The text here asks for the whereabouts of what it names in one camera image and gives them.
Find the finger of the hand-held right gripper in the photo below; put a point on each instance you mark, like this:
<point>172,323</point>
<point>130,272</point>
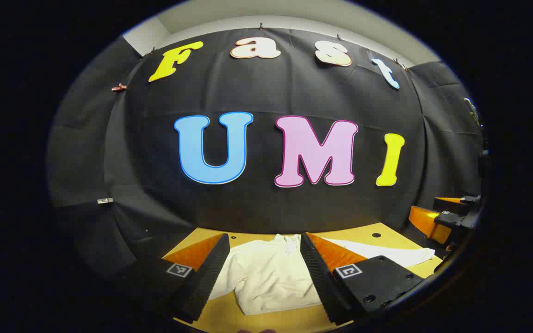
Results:
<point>426,222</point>
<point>451,203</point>

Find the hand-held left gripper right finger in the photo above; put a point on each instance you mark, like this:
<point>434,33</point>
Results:
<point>322,282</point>

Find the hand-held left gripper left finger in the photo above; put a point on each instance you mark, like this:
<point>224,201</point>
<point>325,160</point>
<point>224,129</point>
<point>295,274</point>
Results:
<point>204,282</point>

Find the cream white sweatshirt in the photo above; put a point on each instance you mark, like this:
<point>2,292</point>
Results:
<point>266,277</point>

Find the black backdrop cloth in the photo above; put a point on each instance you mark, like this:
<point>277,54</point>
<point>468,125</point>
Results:
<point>271,203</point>

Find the white backdrop clip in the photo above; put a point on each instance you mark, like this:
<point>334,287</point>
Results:
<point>105,200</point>

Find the pink backdrop clip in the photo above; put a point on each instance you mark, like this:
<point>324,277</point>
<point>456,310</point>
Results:
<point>118,87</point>

